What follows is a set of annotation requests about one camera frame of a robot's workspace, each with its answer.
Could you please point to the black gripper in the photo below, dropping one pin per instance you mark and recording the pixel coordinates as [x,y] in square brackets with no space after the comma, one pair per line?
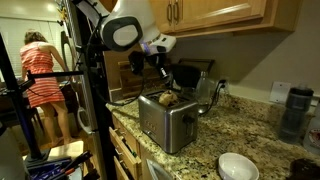
[156,61]

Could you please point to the toasted bread slice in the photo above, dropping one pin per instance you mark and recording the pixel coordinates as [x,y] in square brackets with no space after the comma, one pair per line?
[167,97]

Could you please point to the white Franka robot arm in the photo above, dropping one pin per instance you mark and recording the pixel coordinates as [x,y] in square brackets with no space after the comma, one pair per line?
[146,20]

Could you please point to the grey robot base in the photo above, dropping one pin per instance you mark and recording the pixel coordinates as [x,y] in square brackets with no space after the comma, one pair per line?
[11,156]

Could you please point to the silver two slot toaster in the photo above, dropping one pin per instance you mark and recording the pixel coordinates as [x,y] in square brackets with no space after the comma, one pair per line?
[166,123]

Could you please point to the black coffee maker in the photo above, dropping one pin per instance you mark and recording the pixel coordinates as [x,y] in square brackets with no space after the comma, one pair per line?
[190,71]

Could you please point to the dark wooden cutting board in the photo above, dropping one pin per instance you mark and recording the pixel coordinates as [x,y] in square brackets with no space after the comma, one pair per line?
[130,83]

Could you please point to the wooden counter drawer unit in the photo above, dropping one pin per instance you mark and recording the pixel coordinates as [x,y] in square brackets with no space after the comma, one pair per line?
[126,153]

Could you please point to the stainless dishwasher panel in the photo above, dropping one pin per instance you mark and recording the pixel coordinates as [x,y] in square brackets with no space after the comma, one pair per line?
[156,171]

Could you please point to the white ceramic bowl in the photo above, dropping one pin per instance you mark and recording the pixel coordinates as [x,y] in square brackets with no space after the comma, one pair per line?
[238,166]

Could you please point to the orange striped object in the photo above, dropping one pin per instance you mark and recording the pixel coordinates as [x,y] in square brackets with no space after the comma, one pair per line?
[40,66]

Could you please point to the dark grey sports bottle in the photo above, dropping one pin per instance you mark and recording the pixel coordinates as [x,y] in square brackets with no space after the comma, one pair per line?
[295,113]

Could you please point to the round ceiling light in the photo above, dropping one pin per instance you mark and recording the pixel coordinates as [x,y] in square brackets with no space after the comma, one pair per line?
[50,7]

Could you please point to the black tripod stand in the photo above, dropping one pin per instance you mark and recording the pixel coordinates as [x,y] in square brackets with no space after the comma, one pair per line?
[25,126]

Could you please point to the blue tool tray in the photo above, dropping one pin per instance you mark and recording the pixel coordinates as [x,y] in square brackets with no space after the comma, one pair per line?
[43,168]

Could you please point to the white sports bottle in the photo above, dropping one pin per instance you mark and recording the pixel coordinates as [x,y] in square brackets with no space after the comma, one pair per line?
[313,133]

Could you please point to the white window blinds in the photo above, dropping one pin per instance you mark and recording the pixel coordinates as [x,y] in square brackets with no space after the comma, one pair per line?
[10,36]

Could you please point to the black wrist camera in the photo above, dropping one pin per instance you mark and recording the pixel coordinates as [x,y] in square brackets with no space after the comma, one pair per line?
[136,62]

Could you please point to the white wall outlet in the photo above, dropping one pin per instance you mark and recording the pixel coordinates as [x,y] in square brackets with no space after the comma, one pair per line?
[227,87]

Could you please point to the black vertical stand frame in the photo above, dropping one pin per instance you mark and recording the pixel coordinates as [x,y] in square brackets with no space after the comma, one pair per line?
[96,100]

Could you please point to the black stereo camera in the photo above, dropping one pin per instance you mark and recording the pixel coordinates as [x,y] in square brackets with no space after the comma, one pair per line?
[88,49]

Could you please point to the light wooden wall cabinet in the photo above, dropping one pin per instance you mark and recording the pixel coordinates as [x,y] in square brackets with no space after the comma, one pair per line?
[233,13]

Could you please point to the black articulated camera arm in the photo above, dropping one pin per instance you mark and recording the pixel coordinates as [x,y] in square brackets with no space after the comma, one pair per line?
[53,74]

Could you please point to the white switch plate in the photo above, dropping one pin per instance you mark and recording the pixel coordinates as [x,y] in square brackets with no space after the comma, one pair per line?
[279,92]

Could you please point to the yellow wall decoration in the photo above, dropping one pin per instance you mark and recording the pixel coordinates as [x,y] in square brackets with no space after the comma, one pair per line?
[62,13]

